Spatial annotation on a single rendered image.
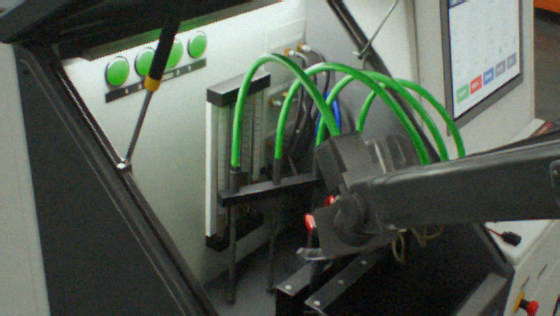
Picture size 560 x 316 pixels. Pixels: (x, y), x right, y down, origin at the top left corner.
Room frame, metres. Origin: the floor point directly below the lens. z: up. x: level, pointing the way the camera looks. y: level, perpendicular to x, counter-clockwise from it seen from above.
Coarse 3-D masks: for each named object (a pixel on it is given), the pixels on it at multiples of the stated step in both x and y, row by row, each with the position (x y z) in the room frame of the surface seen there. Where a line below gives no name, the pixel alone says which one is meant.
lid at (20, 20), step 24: (24, 0) 0.85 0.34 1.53; (48, 0) 0.82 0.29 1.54; (72, 0) 0.80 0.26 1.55; (96, 0) 0.87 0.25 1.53; (120, 0) 0.91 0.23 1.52; (144, 0) 1.00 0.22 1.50; (168, 0) 1.11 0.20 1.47; (0, 24) 0.89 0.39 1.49; (24, 24) 0.86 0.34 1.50; (48, 24) 0.88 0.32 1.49; (72, 24) 0.95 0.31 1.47; (96, 24) 1.01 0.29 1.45
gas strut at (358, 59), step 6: (396, 0) 1.30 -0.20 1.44; (390, 12) 1.31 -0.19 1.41; (384, 18) 1.31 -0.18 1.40; (384, 24) 1.32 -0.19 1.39; (378, 30) 1.32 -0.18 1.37; (372, 36) 1.32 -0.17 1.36; (366, 48) 1.33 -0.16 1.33; (354, 54) 1.34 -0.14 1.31; (360, 54) 1.33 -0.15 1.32; (366, 54) 1.34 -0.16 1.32; (354, 60) 1.34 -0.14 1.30; (360, 60) 1.33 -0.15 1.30; (354, 66) 1.34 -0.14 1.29; (360, 66) 1.33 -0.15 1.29
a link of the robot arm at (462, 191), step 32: (480, 160) 0.49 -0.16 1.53; (512, 160) 0.46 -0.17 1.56; (544, 160) 0.43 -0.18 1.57; (352, 192) 0.65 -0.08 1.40; (384, 192) 0.60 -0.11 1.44; (416, 192) 0.56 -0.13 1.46; (448, 192) 0.52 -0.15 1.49; (480, 192) 0.48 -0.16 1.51; (512, 192) 0.45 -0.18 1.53; (544, 192) 0.42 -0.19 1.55; (384, 224) 0.60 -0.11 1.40; (416, 224) 0.56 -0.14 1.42
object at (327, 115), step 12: (264, 60) 1.03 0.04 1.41; (276, 60) 1.00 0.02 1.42; (288, 60) 0.97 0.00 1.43; (252, 72) 1.07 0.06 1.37; (300, 72) 0.94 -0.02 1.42; (312, 84) 0.92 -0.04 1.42; (240, 96) 1.10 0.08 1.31; (312, 96) 0.90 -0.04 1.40; (240, 108) 1.11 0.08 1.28; (324, 108) 0.88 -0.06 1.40; (240, 120) 1.11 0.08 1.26; (324, 120) 0.87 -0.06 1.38; (240, 132) 1.12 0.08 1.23; (336, 132) 0.85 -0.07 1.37
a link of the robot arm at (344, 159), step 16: (320, 144) 0.74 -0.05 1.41; (336, 144) 0.72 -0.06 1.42; (352, 144) 0.72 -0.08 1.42; (320, 160) 0.74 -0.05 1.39; (336, 160) 0.72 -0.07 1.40; (352, 160) 0.71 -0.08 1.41; (368, 160) 0.71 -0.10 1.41; (336, 176) 0.71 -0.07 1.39; (352, 176) 0.69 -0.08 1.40; (368, 176) 0.70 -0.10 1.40; (352, 208) 0.63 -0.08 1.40; (352, 224) 0.63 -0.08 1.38
